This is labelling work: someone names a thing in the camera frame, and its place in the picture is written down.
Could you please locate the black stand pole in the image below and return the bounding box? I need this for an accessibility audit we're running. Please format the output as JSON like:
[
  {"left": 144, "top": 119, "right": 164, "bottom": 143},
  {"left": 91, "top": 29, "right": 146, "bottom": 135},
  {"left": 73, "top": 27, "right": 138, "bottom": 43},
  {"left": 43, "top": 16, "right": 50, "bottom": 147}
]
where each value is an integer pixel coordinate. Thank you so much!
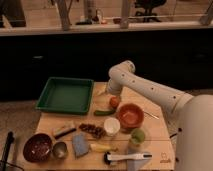
[{"left": 0, "top": 132, "right": 14, "bottom": 171}]

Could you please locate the white paper cup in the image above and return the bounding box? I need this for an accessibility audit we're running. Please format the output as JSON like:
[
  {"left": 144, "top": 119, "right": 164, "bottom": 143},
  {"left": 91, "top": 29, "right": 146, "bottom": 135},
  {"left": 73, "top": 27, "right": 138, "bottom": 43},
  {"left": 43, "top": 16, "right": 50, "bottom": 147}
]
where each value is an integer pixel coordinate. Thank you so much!
[{"left": 104, "top": 117, "right": 120, "bottom": 136}]

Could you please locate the green cucumber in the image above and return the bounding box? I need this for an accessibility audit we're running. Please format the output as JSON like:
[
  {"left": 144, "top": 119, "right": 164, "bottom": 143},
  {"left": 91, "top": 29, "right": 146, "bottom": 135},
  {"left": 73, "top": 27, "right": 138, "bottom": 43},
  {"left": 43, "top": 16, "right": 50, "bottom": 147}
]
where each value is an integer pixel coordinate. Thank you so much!
[{"left": 94, "top": 109, "right": 116, "bottom": 116}]

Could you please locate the yellow banana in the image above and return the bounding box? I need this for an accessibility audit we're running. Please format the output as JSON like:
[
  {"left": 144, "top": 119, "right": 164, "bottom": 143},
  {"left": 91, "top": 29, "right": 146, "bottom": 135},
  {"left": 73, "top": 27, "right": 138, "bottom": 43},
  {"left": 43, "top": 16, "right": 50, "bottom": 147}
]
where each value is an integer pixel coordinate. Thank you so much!
[{"left": 90, "top": 143, "right": 118, "bottom": 152}]

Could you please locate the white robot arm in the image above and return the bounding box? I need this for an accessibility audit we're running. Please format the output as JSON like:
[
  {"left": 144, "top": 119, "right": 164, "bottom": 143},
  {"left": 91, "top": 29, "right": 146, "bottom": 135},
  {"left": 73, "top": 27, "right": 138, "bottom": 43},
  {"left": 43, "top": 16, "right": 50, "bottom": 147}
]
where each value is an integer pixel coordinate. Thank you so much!
[{"left": 105, "top": 60, "right": 213, "bottom": 171}]

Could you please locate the green plastic tray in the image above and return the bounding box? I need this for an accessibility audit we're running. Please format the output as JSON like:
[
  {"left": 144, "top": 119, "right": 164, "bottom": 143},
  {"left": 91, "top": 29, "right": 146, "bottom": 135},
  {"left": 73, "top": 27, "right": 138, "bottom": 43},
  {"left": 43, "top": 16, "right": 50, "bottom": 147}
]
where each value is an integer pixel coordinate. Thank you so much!
[{"left": 36, "top": 77, "right": 94, "bottom": 115}]

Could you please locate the small metal cup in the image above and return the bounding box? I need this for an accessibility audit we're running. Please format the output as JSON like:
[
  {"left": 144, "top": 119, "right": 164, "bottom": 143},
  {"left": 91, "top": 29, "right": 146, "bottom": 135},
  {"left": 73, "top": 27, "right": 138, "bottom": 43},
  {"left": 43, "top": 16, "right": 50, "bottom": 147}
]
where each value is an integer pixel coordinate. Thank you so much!
[{"left": 52, "top": 142, "right": 68, "bottom": 159}]

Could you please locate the orange bowl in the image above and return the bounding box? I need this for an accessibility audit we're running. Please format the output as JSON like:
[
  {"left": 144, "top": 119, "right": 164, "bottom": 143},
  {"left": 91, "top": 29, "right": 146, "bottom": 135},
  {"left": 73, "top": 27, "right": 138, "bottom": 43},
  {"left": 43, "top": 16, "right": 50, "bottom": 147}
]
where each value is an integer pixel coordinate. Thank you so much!
[{"left": 116, "top": 103, "right": 144, "bottom": 129}]

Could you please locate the dark brown bowl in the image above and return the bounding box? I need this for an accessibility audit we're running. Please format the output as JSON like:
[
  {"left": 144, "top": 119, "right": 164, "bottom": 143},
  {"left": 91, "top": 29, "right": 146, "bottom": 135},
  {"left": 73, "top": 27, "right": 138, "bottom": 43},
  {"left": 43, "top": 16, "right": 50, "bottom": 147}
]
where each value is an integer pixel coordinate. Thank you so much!
[{"left": 23, "top": 133, "right": 52, "bottom": 163}]

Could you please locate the black office chair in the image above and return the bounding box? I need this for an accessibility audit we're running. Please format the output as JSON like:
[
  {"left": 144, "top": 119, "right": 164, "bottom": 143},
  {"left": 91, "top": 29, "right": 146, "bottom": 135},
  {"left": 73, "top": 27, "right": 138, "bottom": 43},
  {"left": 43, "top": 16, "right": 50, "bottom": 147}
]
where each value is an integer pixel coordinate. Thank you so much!
[{"left": 134, "top": 0, "right": 167, "bottom": 23}]

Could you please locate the white dish brush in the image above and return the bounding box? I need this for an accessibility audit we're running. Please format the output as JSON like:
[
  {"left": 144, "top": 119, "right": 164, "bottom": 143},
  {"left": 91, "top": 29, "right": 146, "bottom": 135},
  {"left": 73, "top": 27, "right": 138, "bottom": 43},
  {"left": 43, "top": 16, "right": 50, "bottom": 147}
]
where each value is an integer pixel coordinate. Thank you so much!
[{"left": 103, "top": 152, "right": 152, "bottom": 165}]

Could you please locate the blue sponge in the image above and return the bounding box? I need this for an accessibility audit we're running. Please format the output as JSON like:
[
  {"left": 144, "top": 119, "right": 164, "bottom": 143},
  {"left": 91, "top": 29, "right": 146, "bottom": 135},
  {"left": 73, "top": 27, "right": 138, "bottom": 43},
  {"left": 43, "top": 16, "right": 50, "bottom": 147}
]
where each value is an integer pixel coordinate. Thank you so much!
[{"left": 72, "top": 133, "right": 89, "bottom": 158}]

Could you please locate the metal spoon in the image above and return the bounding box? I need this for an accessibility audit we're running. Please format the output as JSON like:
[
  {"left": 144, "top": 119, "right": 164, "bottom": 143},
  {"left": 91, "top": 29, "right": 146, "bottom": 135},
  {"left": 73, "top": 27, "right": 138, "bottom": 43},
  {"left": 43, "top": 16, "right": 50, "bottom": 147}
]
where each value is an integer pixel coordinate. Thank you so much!
[{"left": 144, "top": 111, "right": 160, "bottom": 120}]

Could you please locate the grey cloth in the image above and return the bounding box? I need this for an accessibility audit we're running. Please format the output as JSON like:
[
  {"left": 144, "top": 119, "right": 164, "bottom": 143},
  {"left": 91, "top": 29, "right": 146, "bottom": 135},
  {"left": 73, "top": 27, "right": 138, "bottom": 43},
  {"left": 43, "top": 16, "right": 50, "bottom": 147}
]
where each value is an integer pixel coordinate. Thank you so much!
[{"left": 126, "top": 147, "right": 152, "bottom": 171}]

